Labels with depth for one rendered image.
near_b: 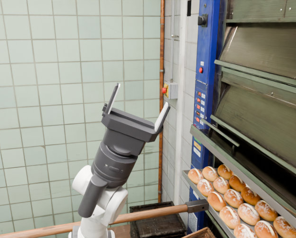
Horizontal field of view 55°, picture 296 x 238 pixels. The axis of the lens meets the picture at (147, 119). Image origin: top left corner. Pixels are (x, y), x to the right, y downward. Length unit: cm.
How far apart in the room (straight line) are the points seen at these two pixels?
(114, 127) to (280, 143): 65
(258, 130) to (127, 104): 127
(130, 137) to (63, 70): 158
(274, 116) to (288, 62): 21
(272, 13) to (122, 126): 74
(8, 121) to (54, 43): 64
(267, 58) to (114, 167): 71
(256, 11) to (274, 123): 43
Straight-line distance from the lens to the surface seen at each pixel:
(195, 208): 119
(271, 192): 92
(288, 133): 105
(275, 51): 108
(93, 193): 63
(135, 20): 215
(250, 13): 125
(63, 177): 240
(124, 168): 61
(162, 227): 176
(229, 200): 124
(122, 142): 59
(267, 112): 115
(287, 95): 104
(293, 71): 99
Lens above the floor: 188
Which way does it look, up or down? 18 degrees down
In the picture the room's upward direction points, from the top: straight up
